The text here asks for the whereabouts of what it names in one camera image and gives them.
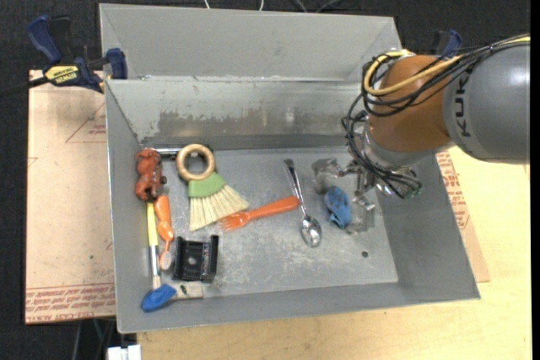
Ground brown cardboard board red print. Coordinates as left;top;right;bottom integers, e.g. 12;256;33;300
24;69;493;326

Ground grey metal bin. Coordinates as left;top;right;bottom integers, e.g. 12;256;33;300
99;3;482;335

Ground pale wooden ring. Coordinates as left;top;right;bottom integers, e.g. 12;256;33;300
175;143;217;183

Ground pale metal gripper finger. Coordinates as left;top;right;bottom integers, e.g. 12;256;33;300
311;158;344;194
348;191;377;234

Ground orange plastic fork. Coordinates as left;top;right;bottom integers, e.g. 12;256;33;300
218;195;301;233

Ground shiny metal spoon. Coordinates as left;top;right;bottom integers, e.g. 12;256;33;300
283;158;323;249

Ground red-brown toy animal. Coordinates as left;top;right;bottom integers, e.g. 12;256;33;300
134;148;166;201

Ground green hand brush pale bristles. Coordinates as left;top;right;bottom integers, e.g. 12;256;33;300
186;171;251;233

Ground blue spotted soft lump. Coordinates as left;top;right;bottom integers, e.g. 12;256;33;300
323;185;353;230

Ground yellow handled paint brush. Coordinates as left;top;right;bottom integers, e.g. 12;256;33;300
145;201;162;291

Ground black plastic bracket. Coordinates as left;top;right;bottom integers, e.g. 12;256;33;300
171;234;220;284

